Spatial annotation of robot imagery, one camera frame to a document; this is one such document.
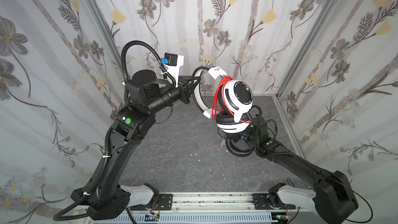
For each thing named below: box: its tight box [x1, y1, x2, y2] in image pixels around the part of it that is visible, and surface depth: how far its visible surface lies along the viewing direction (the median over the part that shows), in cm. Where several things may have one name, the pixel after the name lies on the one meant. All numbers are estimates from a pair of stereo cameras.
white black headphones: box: [191, 65, 253, 133], surface depth 41 cm
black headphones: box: [225, 135, 270, 159], surface depth 92 cm
